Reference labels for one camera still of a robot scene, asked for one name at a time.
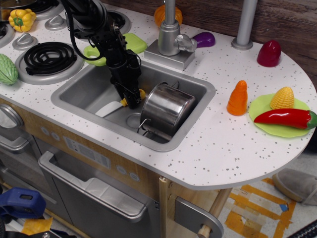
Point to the green toy bitter gourd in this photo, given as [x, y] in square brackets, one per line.
[8, 71]

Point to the black front stove coil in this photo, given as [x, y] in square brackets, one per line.
[49, 58]

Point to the yellow toy corn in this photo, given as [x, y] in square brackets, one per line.
[283, 99]

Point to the steel pot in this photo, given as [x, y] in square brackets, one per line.
[165, 110]

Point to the orange toy carrot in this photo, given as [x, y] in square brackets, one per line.
[237, 104]

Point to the grey toy sink basin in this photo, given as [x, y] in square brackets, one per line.
[91, 89]

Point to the purple toy eggplant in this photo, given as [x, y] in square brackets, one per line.
[204, 39]

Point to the grey stove knob rear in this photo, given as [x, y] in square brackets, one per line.
[56, 23]

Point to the grey metal pole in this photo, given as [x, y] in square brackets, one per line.
[243, 40]

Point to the grey stove knob front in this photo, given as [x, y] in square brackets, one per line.
[24, 42]

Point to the yellow toy bell pepper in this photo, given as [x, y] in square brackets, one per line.
[22, 20]

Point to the grey round dial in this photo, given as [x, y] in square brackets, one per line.
[9, 118]

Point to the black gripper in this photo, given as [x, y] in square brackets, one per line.
[125, 67]

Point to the orange toy pumpkin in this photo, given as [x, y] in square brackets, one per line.
[159, 15]

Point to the white knife yellow handle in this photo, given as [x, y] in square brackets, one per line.
[116, 105]

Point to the light green plate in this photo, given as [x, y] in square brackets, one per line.
[261, 105]

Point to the blue clamp tool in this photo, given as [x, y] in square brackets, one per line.
[22, 203]

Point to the grey oven door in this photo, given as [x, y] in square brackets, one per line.
[99, 205]

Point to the dark red toy fruit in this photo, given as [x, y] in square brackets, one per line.
[270, 53]

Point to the grey stove knob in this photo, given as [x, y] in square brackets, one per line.
[24, 42]
[56, 23]

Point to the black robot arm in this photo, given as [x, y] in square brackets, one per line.
[71, 6]

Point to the red toy chili pepper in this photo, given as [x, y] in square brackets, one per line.
[296, 118]

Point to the silver toy faucet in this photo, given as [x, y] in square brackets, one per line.
[172, 48]

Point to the green cutting board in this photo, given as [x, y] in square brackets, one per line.
[134, 43]

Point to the grey shoe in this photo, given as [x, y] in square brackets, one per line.
[296, 185]

